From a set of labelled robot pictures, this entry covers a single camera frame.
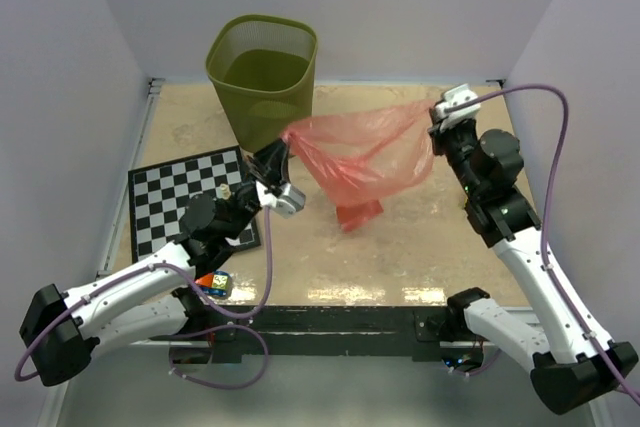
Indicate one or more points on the black white chessboard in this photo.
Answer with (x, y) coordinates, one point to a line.
(158, 194)

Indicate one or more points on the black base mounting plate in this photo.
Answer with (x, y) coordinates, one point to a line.
(413, 332)

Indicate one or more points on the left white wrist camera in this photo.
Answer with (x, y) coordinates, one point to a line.
(287, 203)

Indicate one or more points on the cream chess piece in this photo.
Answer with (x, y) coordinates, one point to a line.
(225, 191)

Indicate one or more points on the red plastic trash bag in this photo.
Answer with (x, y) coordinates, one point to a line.
(360, 158)

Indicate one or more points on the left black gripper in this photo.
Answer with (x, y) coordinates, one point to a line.
(271, 170)

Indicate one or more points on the olive green mesh trash bin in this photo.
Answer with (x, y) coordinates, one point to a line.
(263, 71)

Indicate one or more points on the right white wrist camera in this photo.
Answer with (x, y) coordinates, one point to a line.
(456, 105)

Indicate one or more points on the orange blue toy car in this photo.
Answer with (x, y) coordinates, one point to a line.
(217, 284)

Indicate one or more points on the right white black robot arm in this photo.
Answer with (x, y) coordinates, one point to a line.
(571, 359)

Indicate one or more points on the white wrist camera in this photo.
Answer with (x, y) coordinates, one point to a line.
(287, 203)
(456, 105)

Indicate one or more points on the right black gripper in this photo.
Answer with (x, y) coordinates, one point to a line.
(438, 136)

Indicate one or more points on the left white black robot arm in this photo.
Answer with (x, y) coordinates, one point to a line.
(63, 331)

